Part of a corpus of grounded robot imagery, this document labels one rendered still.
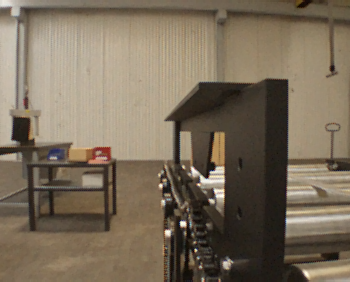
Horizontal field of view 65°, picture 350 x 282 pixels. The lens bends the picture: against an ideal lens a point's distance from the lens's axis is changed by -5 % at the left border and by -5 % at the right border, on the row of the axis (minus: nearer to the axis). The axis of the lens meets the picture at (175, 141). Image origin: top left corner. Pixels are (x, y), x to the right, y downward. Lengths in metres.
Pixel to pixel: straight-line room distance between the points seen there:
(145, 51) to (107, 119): 2.96
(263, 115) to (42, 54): 11.88
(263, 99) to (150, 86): 10.80
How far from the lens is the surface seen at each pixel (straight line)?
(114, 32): 11.68
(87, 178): 3.34
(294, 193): 1.04
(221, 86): 0.38
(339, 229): 0.77
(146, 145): 10.97
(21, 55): 12.20
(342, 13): 13.60
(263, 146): 0.30
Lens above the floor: 1.10
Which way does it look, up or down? 2 degrees down
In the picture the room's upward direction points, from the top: straight up
